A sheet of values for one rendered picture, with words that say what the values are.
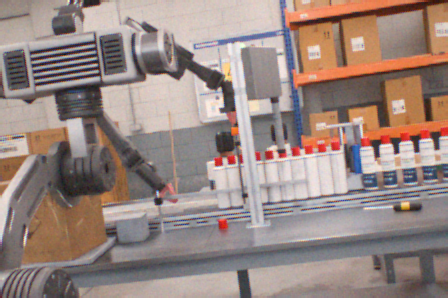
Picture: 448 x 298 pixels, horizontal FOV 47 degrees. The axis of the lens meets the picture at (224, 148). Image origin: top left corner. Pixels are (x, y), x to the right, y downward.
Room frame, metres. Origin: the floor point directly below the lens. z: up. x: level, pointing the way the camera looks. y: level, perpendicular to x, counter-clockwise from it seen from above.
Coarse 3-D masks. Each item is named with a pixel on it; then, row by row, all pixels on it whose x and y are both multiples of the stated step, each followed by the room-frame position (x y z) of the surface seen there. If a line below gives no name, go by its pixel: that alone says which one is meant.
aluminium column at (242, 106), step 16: (240, 48) 1.88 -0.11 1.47; (240, 64) 1.88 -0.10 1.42; (240, 80) 1.88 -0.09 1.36; (240, 96) 1.89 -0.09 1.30; (240, 112) 1.88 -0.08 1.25; (240, 128) 1.88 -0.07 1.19; (256, 176) 1.88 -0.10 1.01; (256, 192) 1.88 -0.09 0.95; (256, 208) 1.89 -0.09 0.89; (256, 224) 1.88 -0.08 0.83
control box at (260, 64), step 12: (252, 48) 1.87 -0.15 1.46; (264, 48) 1.93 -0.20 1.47; (276, 48) 1.99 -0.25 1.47; (252, 60) 1.86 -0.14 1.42; (264, 60) 1.92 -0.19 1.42; (276, 60) 1.98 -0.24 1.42; (252, 72) 1.86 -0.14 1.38; (264, 72) 1.91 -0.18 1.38; (276, 72) 1.97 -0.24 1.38; (252, 84) 1.86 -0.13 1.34; (264, 84) 1.90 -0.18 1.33; (276, 84) 1.96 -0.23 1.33; (252, 96) 1.87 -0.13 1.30; (264, 96) 1.89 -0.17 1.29; (276, 96) 1.95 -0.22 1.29
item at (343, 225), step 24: (288, 216) 1.97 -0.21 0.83; (312, 216) 1.90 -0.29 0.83; (336, 216) 1.84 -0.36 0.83; (360, 216) 1.79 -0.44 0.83; (384, 216) 1.74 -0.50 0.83; (408, 216) 1.69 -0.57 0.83; (432, 216) 1.64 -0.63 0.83; (144, 240) 1.90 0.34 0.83; (168, 240) 1.84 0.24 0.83; (192, 240) 1.78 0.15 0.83; (216, 240) 1.73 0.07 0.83; (240, 240) 1.68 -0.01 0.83; (264, 240) 1.64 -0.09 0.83; (288, 240) 1.59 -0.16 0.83; (312, 240) 1.57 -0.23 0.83; (336, 240) 1.56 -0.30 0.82; (96, 264) 1.63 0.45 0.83; (120, 264) 1.62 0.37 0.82; (144, 264) 1.62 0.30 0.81
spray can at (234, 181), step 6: (228, 156) 2.05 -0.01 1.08; (234, 156) 2.05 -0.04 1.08; (228, 162) 2.05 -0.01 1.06; (234, 162) 2.05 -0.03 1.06; (228, 168) 2.04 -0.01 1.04; (234, 168) 2.04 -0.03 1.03; (228, 174) 2.04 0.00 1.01; (234, 174) 2.04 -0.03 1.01; (228, 180) 2.05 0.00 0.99; (234, 180) 2.03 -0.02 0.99; (240, 180) 2.05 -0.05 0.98; (234, 186) 2.04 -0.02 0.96; (240, 186) 2.04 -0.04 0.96; (234, 192) 2.04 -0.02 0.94; (240, 192) 2.04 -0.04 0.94; (234, 198) 2.04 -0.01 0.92; (240, 198) 2.04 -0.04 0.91; (234, 204) 2.04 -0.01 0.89; (240, 204) 2.04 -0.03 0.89
